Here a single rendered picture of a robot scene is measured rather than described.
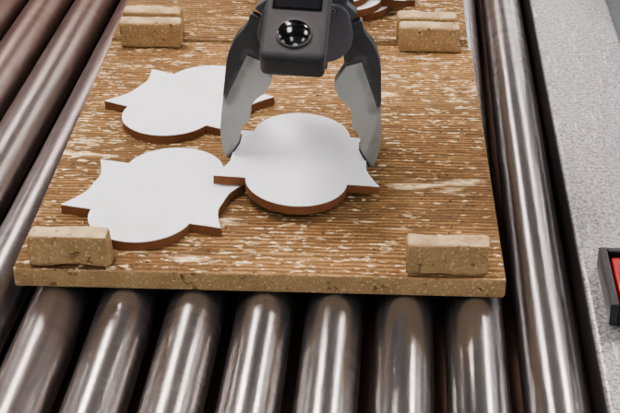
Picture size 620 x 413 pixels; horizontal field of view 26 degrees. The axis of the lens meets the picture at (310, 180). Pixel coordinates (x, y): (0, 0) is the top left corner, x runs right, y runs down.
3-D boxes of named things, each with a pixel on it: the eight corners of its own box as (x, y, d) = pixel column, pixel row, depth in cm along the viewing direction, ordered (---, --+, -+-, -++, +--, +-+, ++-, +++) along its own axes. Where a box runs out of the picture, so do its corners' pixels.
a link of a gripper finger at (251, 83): (235, 134, 112) (289, 43, 108) (228, 163, 107) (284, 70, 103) (202, 116, 111) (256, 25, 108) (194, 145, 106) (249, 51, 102)
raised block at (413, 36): (459, 46, 130) (460, 19, 129) (460, 54, 128) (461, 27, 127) (397, 45, 130) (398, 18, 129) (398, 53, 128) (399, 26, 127)
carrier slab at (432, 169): (470, 61, 131) (470, 46, 130) (505, 299, 95) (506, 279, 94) (113, 54, 132) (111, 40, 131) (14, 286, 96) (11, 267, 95)
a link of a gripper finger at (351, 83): (403, 129, 111) (360, 31, 108) (405, 159, 106) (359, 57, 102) (369, 142, 112) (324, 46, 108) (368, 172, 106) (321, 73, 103)
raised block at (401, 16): (456, 36, 132) (457, 10, 131) (457, 43, 130) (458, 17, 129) (395, 35, 132) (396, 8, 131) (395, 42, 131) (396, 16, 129)
